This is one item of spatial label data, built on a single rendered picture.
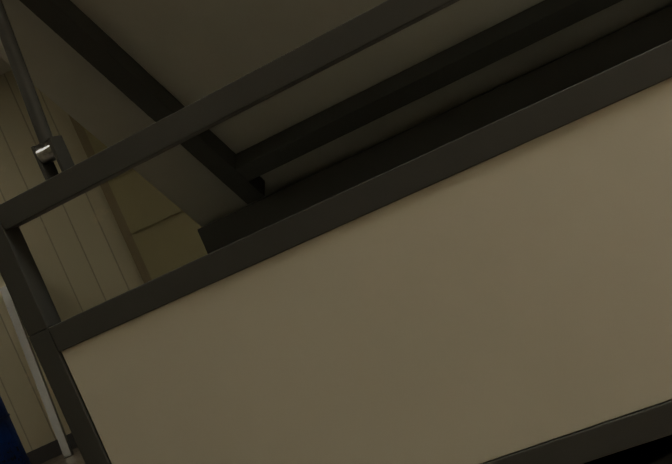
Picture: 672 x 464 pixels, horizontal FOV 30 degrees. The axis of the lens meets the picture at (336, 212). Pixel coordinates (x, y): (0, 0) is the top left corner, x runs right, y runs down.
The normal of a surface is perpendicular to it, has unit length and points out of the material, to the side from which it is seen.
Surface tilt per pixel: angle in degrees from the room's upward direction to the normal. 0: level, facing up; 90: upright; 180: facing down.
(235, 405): 90
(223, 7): 135
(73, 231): 90
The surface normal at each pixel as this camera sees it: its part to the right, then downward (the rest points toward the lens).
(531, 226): -0.37, 0.16
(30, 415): 0.03, -0.02
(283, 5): 0.02, 0.76
